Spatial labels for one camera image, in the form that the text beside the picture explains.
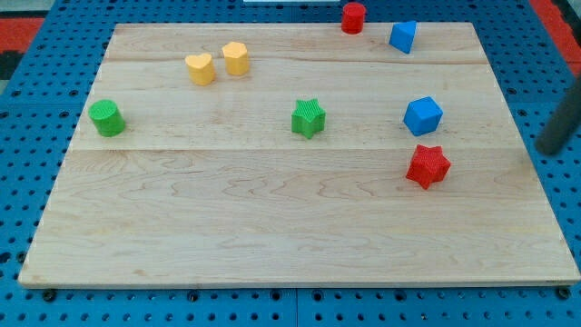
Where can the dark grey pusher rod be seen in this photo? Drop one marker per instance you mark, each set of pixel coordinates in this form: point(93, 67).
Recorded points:
point(562, 123)

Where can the red star block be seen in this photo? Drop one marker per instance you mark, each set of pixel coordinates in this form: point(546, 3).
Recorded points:
point(428, 165)

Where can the green star block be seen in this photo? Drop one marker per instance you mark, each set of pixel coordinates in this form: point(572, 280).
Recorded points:
point(308, 118)

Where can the yellow hexagon block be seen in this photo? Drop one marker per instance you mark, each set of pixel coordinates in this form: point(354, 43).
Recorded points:
point(237, 61)

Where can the blue cube block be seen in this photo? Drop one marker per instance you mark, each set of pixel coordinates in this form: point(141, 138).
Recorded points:
point(422, 116)

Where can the blue triangle block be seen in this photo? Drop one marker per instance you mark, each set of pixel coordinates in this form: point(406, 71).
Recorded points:
point(403, 35)

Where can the red cylinder block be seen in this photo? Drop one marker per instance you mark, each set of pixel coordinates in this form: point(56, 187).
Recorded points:
point(353, 18)

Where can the wooden board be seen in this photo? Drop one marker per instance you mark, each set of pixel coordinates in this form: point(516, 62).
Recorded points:
point(207, 187)

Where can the yellow heart block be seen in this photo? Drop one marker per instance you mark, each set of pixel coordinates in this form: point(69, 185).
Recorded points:
point(200, 68)

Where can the green cylinder block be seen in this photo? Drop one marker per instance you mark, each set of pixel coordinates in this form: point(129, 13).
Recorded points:
point(107, 118)

